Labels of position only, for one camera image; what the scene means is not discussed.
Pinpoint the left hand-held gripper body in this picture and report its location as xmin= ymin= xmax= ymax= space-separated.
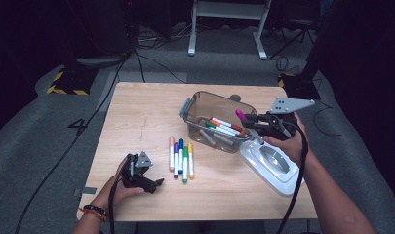
xmin=121 ymin=151 xmax=155 ymax=189

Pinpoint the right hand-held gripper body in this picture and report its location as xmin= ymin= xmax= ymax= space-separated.
xmin=258 ymin=97 xmax=316 ymax=141

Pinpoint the magenta marker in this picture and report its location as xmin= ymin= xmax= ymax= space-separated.
xmin=235 ymin=109 xmax=265 ymax=146

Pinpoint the bright red marker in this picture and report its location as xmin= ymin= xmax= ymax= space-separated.
xmin=211 ymin=117 xmax=245 ymax=133

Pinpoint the purple marker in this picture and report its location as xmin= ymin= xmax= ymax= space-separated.
xmin=173 ymin=141 xmax=179 ymax=179

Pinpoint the peach marker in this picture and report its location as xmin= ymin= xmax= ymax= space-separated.
xmin=168 ymin=136 xmax=176 ymax=173

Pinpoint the light green marker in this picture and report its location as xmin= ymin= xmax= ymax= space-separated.
xmin=181 ymin=145 xmax=189 ymax=184

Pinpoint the orange marker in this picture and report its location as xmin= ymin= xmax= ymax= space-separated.
xmin=210 ymin=120 xmax=242 ymax=135

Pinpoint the yellow marker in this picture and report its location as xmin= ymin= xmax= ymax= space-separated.
xmin=187 ymin=142 xmax=195 ymax=180

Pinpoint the clear grey storage box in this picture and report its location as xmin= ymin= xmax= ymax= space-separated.
xmin=179 ymin=90 xmax=259 ymax=154

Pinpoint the black marker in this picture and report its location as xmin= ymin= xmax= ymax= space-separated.
xmin=199 ymin=129 xmax=217 ymax=146

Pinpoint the person's right hand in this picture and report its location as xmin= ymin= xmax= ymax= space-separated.
xmin=263 ymin=112 xmax=311 ymax=167

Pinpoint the person's left hand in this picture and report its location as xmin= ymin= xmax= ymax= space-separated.
xmin=93 ymin=156 xmax=145 ymax=214

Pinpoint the black base with hazard stripes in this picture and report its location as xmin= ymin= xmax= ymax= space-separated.
xmin=277 ymin=72 xmax=322 ymax=100
xmin=46 ymin=64 xmax=99 ymax=97

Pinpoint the grey tape strip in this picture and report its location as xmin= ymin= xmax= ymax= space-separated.
xmin=72 ymin=186 xmax=98 ymax=197

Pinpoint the black tripod stand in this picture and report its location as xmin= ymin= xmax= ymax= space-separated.
xmin=267 ymin=18 xmax=318 ymax=61

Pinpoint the dark curtain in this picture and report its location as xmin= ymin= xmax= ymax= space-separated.
xmin=0 ymin=0 xmax=69 ymax=140
xmin=301 ymin=0 xmax=395 ymax=209

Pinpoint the flat grey stand base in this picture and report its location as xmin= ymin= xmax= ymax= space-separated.
xmin=75 ymin=56 xmax=125 ymax=70

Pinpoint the black stand pole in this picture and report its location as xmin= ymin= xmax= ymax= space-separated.
xmin=118 ymin=0 xmax=142 ymax=55

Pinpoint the looped thin black cable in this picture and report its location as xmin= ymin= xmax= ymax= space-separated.
xmin=312 ymin=99 xmax=343 ymax=137

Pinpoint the left hand-held gripper cable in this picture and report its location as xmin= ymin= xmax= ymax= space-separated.
xmin=107 ymin=176 xmax=118 ymax=234

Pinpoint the hand-held gripper cable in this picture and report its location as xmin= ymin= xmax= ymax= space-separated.
xmin=107 ymin=176 xmax=118 ymax=234
xmin=276 ymin=121 xmax=310 ymax=234

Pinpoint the black bead bracelet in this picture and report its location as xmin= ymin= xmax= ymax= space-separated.
xmin=82 ymin=203 xmax=109 ymax=218

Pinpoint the orange bead bracelet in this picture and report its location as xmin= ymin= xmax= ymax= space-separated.
xmin=78 ymin=207 xmax=107 ymax=223

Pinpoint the coiled black cable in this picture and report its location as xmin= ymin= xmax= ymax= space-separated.
xmin=275 ymin=56 xmax=301 ymax=75

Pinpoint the right hand-held gripper cable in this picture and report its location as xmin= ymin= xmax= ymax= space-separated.
xmin=276 ymin=121 xmax=310 ymax=234

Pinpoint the long black floor cable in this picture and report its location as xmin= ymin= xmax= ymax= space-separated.
xmin=14 ymin=48 xmax=135 ymax=234

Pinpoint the thin black floor cable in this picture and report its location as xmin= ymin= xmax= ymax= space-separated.
xmin=138 ymin=53 xmax=188 ymax=85

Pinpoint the white metal desk frame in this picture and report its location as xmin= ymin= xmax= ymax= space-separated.
xmin=187 ymin=0 xmax=273 ymax=60

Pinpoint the tangle of floor cables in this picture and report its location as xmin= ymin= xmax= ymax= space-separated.
xmin=133 ymin=23 xmax=194 ymax=51

